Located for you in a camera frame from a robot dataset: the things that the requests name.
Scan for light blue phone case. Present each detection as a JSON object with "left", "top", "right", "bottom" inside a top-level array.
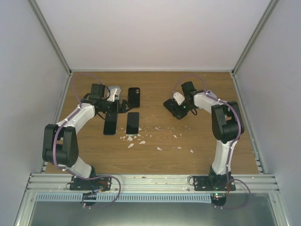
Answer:
[{"left": 108, "top": 85, "right": 122, "bottom": 100}]

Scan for black cased phone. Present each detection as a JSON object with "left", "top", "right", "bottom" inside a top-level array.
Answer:
[
  {"left": 163, "top": 99, "right": 181, "bottom": 119},
  {"left": 127, "top": 87, "right": 141, "bottom": 108}
]

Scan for black smartphone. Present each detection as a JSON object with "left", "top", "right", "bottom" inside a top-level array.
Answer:
[
  {"left": 103, "top": 113, "right": 118, "bottom": 136},
  {"left": 126, "top": 112, "right": 139, "bottom": 135}
]

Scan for lilac phone case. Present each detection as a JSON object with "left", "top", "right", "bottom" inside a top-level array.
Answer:
[{"left": 206, "top": 90, "right": 217, "bottom": 98}]

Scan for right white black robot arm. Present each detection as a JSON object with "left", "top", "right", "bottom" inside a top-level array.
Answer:
[{"left": 171, "top": 81, "right": 244, "bottom": 191}]

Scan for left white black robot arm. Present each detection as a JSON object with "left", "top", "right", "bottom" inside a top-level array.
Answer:
[{"left": 42, "top": 83, "right": 133, "bottom": 190}]

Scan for white debris pieces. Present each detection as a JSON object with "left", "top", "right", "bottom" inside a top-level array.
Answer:
[{"left": 116, "top": 114, "right": 197, "bottom": 154}]

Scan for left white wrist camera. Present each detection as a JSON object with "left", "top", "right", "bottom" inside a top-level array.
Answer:
[{"left": 105, "top": 88, "right": 120, "bottom": 102}]

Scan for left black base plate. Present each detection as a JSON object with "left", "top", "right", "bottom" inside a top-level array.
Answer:
[{"left": 66, "top": 177, "right": 111, "bottom": 192}]

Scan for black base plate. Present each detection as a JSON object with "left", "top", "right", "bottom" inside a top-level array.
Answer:
[
  {"left": 188, "top": 176, "right": 236, "bottom": 192},
  {"left": 66, "top": 177, "right": 111, "bottom": 192}
]

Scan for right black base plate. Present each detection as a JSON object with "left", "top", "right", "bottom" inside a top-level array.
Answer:
[{"left": 188, "top": 176, "right": 236, "bottom": 192}]

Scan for grey slotted cable duct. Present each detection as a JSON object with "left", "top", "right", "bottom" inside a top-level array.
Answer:
[{"left": 36, "top": 193, "right": 211, "bottom": 203}]

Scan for aluminium front rail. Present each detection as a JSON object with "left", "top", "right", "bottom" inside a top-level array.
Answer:
[{"left": 25, "top": 174, "right": 280, "bottom": 193}]

